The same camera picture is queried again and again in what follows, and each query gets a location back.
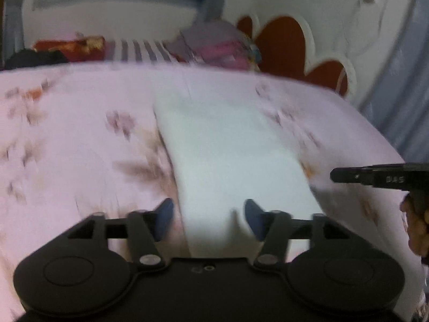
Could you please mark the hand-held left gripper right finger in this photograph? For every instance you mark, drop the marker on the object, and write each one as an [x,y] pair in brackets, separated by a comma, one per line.
[253,219]

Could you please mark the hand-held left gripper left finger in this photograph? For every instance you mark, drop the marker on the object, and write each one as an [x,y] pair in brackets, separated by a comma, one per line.
[164,219]

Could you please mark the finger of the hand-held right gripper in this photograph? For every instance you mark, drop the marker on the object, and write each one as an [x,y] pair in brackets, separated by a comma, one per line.
[352,175]

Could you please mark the white small garment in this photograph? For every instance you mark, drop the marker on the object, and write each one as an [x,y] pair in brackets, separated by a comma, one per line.
[228,147]

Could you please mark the pile of pink clothes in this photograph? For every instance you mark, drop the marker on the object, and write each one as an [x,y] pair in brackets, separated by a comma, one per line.
[218,47]

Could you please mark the person's right hand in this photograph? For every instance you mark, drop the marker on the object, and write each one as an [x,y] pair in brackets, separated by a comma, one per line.
[417,234]

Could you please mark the grey-blue curtain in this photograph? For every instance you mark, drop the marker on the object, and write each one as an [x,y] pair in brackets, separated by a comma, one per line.
[11,16]
[214,3]
[405,73]

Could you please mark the pink floral bed sheet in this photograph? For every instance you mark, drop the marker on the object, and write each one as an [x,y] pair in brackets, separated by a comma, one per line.
[67,147]

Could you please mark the white headboard with red shapes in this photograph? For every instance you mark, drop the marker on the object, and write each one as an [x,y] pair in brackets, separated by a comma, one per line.
[335,23]

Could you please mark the striped pillow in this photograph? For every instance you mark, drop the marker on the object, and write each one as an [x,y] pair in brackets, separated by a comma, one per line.
[140,50]

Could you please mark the dark cloth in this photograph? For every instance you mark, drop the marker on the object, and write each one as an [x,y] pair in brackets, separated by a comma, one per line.
[33,58]

